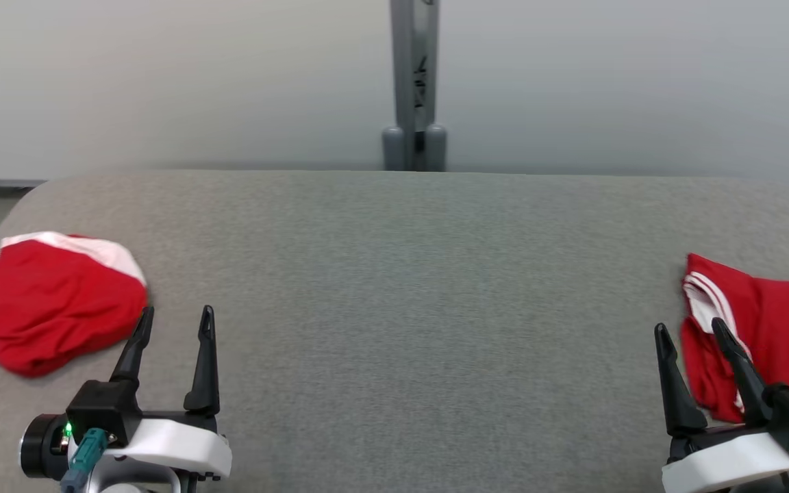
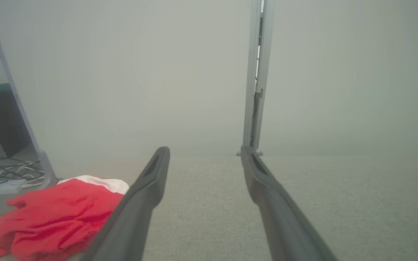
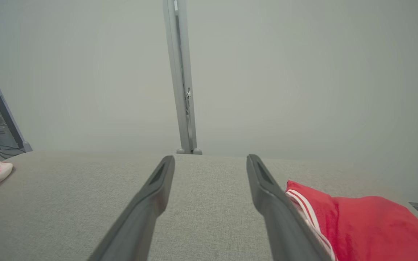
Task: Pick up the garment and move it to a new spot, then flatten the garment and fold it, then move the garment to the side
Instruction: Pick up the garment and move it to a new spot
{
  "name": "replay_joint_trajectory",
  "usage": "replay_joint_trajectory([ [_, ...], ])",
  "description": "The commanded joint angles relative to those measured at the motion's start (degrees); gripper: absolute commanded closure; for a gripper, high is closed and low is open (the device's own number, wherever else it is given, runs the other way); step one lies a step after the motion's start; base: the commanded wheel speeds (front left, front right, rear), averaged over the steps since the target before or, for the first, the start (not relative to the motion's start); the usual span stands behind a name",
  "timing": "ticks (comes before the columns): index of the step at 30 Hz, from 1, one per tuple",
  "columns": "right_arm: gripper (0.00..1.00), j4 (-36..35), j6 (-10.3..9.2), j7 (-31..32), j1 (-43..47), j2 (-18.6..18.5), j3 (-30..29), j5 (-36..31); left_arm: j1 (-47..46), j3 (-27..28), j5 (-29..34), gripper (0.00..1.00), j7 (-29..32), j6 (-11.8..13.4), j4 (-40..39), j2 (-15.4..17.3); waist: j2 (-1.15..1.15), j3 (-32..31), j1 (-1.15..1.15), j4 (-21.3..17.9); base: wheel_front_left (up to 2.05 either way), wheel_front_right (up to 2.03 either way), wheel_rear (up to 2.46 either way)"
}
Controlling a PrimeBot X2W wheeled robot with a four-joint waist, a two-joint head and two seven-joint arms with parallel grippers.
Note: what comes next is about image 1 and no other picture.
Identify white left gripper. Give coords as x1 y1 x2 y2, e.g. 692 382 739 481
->
108 305 234 481

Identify left arm teal plug cable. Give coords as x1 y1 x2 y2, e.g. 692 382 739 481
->
59 427 110 493

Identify red Bulls 23 shorts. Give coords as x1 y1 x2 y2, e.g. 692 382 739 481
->
0 231 149 379

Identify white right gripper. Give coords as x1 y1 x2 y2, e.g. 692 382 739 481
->
653 316 789 493

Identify grey metal post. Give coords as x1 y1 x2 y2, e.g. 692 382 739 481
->
381 0 448 173

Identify red Bulls 23 jersey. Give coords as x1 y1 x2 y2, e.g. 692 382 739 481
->
680 253 789 425

